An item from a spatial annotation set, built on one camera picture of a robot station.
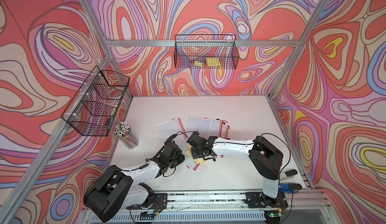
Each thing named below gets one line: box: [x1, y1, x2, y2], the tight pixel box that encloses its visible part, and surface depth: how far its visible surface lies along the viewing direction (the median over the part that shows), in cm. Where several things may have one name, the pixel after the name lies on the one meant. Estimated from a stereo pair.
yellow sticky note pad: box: [205, 56, 223, 70], surface depth 92 cm
